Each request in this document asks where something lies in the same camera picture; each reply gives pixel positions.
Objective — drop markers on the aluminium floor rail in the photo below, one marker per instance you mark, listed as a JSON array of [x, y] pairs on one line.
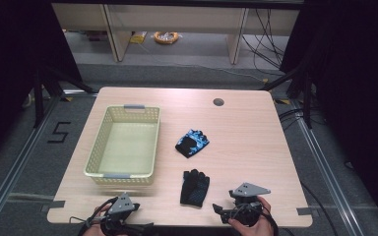
[[16, 167], [328, 170]]

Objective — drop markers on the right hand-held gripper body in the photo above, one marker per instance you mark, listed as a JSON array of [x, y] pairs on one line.
[[247, 205]]

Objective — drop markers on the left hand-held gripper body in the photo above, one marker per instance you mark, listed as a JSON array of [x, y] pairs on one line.
[[120, 206]]

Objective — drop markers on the yellow plastic basket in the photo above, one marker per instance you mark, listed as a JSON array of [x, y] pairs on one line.
[[128, 144]]

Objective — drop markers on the blue patterned fingerless glove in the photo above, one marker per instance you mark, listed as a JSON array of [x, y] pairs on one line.
[[194, 141]]

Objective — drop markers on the black metal stand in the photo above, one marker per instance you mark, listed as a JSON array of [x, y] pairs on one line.
[[38, 98], [306, 98]]

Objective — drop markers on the yellow packet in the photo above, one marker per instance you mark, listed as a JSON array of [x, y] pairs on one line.
[[138, 37]]

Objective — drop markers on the grey tape strip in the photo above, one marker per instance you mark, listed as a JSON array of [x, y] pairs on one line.
[[304, 211], [54, 205]]

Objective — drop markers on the person's right hand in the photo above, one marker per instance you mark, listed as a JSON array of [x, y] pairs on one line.
[[265, 219]]

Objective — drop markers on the black tape floor mark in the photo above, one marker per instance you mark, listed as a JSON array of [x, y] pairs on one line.
[[60, 132]]

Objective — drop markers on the black curtain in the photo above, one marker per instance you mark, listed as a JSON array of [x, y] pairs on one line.
[[13, 65], [357, 82]]

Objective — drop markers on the person's left hand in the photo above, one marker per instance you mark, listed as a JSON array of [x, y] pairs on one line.
[[92, 230]]

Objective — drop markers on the black fingerless glove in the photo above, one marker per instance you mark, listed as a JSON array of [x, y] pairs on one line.
[[194, 190]]

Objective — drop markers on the yellow black tape piece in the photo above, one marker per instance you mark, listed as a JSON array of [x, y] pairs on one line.
[[283, 101], [67, 99]]

